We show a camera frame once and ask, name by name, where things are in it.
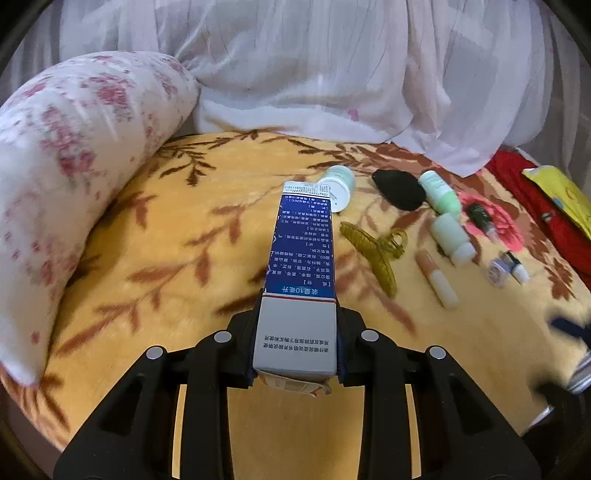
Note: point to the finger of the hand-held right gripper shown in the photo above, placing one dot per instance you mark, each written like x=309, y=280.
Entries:
x=568, y=328

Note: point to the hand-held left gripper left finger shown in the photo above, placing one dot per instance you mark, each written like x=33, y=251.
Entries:
x=240, y=344

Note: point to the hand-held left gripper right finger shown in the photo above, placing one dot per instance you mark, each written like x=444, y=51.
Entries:
x=355, y=344

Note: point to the blue and white carton box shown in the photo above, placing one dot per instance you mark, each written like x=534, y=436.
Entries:
x=295, y=277

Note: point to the small white vial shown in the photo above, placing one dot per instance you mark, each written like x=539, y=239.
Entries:
x=517, y=267

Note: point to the small purple box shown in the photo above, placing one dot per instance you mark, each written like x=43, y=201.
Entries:
x=497, y=273

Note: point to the olive hair claw clip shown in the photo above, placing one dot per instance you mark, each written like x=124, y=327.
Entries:
x=371, y=251

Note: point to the yellow leaf-patterned blanket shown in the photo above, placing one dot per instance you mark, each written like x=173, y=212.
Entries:
x=184, y=258

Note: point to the peach lip balm tube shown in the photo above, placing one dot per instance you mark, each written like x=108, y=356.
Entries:
x=436, y=279

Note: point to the yellow packet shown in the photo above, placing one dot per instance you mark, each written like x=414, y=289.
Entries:
x=561, y=189

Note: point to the small dark bottle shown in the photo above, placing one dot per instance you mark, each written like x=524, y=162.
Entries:
x=480, y=219

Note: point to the red cloth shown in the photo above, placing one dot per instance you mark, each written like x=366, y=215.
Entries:
x=526, y=194

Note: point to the small white bottle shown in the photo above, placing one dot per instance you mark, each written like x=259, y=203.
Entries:
x=452, y=237

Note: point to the mint green jar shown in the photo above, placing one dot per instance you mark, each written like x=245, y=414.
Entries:
x=339, y=187

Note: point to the black pouch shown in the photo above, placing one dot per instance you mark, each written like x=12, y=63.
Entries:
x=399, y=189

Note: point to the green plastic bottle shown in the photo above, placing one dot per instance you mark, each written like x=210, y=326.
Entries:
x=441, y=196

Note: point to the floral white pillow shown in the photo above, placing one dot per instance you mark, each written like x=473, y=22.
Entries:
x=69, y=184

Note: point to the white sheer curtain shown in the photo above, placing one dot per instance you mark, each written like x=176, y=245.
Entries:
x=323, y=69

